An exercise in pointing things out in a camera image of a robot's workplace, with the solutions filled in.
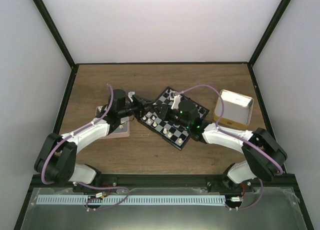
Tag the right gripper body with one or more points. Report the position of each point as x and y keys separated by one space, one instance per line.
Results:
x=165 y=116

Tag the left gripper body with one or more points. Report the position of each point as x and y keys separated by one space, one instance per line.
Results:
x=138 y=107

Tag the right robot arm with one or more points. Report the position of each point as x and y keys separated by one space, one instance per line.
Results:
x=264 y=157

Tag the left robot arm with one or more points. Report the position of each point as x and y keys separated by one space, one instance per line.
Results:
x=56 y=162

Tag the black and white chessboard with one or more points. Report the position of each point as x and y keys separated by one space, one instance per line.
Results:
x=178 y=131

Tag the pink tin box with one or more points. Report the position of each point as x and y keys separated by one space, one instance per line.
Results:
x=122 y=130

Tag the gold tin box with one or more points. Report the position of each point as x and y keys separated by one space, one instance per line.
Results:
x=237 y=110

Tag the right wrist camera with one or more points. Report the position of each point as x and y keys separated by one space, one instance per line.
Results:
x=175 y=98

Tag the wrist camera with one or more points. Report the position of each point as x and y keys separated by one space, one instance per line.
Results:
x=175 y=98
x=130 y=95

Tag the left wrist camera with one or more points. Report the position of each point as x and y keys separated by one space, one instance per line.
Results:
x=130 y=95

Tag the black aluminium mounting rail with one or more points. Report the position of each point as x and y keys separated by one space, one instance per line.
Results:
x=210 y=182

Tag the light blue slotted cable duct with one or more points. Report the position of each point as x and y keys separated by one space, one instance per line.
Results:
x=134 y=200

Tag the black enclosure frame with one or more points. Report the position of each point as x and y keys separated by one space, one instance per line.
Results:
x=285 y=180

